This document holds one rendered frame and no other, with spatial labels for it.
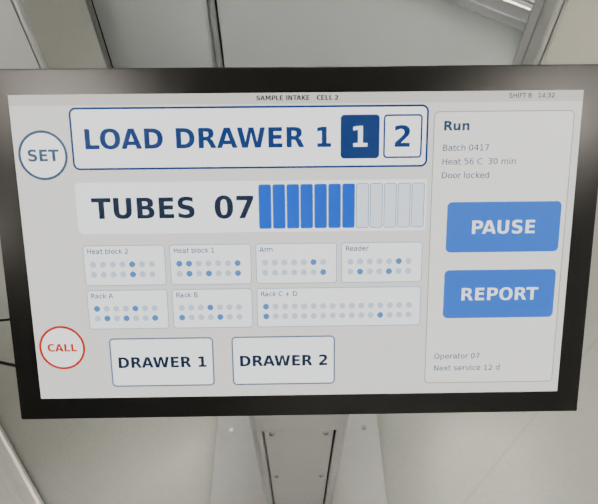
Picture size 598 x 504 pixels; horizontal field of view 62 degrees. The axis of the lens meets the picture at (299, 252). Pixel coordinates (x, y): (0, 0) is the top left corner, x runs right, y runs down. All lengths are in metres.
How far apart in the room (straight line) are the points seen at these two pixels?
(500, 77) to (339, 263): 0.20
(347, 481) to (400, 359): 0.98
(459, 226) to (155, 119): 0.27
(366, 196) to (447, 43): 0.71
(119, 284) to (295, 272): 0.16
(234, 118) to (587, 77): 0.29
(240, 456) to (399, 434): 0.45
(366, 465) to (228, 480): 0.37
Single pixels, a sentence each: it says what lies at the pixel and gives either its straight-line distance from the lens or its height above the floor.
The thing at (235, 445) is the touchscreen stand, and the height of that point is 0.04.
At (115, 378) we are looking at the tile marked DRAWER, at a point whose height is 0.99.
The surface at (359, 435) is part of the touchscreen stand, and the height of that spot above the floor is 0.04.
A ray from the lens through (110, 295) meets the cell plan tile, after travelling 0.47.
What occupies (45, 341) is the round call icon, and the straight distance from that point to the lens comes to 0.51.
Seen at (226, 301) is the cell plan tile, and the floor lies 1.05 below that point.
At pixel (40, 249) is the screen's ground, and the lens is 0.49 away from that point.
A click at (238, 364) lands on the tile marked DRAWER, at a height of 1.00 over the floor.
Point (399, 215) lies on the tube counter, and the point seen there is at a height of 1.10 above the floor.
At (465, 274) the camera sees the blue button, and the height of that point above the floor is 1.06.
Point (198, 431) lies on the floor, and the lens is 1.53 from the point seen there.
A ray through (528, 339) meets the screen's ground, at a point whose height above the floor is 1.02.
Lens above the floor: 1.42
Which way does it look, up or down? 50 degrees down
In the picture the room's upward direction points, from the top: straight up
